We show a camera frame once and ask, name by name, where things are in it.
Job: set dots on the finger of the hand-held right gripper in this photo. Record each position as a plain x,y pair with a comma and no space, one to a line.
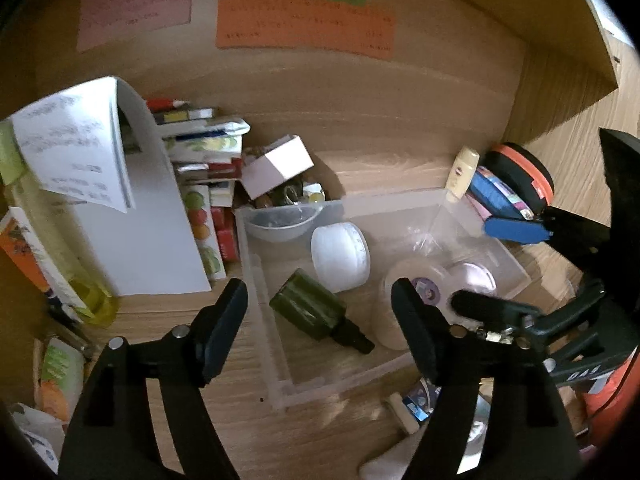
495,310
515,230

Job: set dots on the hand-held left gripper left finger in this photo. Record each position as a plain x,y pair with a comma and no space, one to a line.
225,330

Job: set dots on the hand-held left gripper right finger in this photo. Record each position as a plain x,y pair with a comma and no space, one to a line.
415,330

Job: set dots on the blue battery box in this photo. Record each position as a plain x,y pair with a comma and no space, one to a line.
417,405

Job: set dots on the clear plastic storage bin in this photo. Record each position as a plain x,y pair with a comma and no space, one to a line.
310,385

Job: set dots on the wooden desktop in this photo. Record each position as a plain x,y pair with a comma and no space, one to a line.
300,440

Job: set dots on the beige cup with purple sticker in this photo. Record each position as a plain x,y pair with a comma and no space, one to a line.
390,325

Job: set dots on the pink notebook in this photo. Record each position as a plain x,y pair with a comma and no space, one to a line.
477,208

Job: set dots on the blue fabric pouch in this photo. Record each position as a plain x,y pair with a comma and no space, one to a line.
492,192

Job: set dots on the black and orange zip case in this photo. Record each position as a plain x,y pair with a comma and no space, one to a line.
525,170

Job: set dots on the cream tube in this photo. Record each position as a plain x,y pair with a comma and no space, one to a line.
462,175

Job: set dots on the dark green dropper bottle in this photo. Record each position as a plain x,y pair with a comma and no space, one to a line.
305,305

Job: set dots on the white eraser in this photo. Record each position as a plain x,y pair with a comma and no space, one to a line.
402,415

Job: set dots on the small red box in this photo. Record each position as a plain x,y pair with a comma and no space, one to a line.
225,240

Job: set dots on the tall fruit print box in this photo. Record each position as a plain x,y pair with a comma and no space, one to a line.
200,230

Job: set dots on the white round jar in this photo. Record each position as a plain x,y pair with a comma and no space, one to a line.
337,255

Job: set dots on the small clear plastic bowl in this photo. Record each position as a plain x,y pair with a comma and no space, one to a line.
280,232

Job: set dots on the silver round disc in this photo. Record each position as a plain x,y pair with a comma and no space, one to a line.
475,425

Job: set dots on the white printed paper sheet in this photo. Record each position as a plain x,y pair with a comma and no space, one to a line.
150,240

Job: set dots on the red and white box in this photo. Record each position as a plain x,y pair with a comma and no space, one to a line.
215,170

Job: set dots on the small yellow round tin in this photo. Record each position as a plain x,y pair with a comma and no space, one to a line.
313,193

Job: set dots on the green and orange snack packet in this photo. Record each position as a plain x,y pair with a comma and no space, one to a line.
57,375

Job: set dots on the small white carton box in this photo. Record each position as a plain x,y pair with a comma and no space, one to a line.
280,165

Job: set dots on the white flat package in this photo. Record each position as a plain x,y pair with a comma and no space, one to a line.
220,127

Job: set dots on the white plastic bag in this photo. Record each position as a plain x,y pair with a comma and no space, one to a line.
35,435

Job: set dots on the yellow and black flat box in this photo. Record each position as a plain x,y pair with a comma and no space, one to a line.
185,116

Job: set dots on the orange and white carton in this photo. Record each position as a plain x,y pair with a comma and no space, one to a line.
20,250

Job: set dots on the red and white marker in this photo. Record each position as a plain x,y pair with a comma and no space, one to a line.
165,105

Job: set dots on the orange paper note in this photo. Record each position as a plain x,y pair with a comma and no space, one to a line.
300,27

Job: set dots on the pink paper note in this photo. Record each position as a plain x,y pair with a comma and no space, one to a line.
135,5

